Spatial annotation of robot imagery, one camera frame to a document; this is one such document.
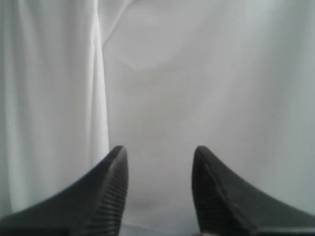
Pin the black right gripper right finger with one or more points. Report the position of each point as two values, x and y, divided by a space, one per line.
228 205

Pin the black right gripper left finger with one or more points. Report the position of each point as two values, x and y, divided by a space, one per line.
92 206

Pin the white backdrop curtain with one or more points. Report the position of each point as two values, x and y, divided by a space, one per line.
160 77

